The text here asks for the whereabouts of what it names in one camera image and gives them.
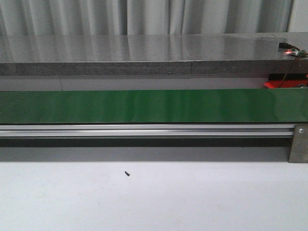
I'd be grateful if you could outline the red plastic tray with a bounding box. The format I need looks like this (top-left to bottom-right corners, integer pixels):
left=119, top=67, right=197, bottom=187
left=263, top=80, right=307, bottom=89

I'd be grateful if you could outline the thin orange wire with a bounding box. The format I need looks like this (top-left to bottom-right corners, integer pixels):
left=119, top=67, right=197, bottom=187
left=278, top=54, right=301, bottom=89

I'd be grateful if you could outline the green conveyor belt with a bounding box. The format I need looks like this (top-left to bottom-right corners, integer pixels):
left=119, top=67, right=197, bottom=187
left=0, top=89, right=308, bottom=124

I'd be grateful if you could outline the aluminium conveyor rail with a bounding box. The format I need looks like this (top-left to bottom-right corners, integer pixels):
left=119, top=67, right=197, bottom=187
left=0, top=124, right=295, bottom=138

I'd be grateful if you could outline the small green circuit board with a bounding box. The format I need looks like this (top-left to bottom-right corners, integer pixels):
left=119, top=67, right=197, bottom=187
left=285, top=49, right=308, bottom=57

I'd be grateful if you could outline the grey curtain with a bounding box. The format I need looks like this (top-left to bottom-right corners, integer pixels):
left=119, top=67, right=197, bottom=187
left=0, top=0, right=294, bottom=36

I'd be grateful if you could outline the steel conveyor bracket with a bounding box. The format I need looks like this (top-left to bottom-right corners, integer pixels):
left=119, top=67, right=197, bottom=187
left=288, top=124, right=308, bottom=163

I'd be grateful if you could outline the grey stone shelf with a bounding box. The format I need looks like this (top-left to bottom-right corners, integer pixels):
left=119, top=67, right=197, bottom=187
left=0, top=32, right=308, bottom=76

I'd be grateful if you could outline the black usb plug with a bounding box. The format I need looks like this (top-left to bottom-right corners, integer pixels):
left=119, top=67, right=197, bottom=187
left=279, top=42, right=292, bottom=52

